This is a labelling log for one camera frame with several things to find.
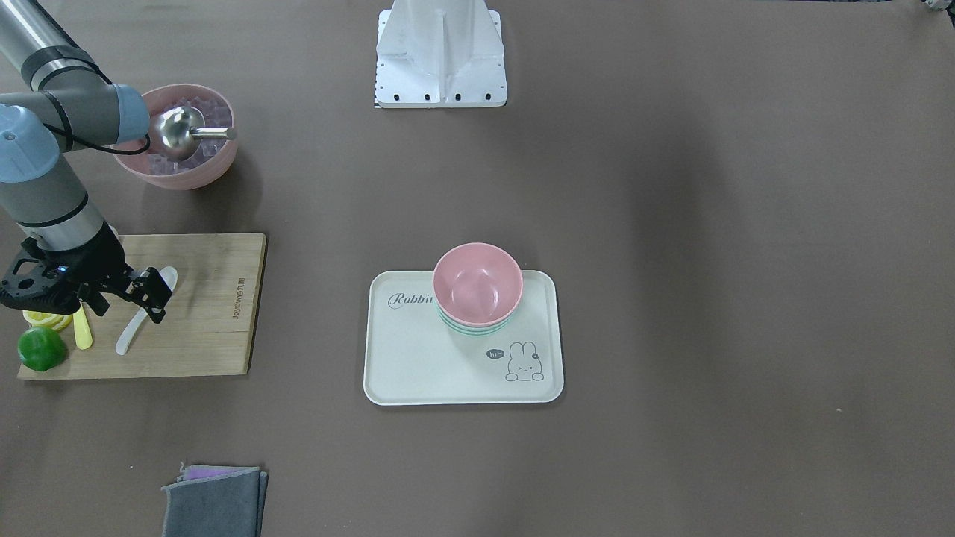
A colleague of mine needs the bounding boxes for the bamboo cutting board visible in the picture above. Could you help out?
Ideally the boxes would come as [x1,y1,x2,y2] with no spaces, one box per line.
[17,233,267,381]

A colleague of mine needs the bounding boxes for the yellow plastic knife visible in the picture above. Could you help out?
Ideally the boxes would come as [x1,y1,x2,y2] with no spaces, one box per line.
[72,302,93,350]

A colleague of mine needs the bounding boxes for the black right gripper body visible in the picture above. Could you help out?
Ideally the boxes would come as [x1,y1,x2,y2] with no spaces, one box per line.
[1,224,134,316]

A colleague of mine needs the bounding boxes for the metal ice scoop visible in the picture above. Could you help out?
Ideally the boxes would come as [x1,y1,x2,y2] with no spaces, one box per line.
[148,106,237,162]

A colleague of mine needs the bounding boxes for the cream rabbit tray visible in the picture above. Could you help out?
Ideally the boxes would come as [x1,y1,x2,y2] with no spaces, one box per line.
[363,271,564,406]

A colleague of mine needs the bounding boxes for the green lime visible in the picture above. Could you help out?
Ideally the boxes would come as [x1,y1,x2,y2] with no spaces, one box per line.
[17,326,68,371]

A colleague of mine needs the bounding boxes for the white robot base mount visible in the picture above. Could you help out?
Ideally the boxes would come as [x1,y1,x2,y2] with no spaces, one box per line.
[373,1,508,109]

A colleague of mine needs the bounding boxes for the front lemon slice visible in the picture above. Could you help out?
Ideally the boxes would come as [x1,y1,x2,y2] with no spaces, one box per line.
[22,310,74,332]

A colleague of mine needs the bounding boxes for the pink plastic bowl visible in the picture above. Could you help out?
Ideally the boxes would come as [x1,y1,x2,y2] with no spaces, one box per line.
[432,242,525,327]

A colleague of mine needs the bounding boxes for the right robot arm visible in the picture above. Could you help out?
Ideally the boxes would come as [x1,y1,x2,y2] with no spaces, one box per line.
[1,1,172,323]

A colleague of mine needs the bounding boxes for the stacked mint green bowls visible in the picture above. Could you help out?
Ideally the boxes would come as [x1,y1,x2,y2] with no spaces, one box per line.
[436,308,512,336]

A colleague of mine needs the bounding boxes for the white ceramic spoon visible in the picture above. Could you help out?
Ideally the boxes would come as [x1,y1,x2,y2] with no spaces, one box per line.
[115,266,178,356]

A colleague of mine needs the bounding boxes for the large pink ice bowl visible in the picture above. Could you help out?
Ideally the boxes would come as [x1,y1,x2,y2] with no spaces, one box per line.
[115,83,238,190]

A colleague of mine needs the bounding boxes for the grey and purple folded cloth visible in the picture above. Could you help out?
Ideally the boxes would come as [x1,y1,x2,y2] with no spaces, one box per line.
[161,465,269,536]

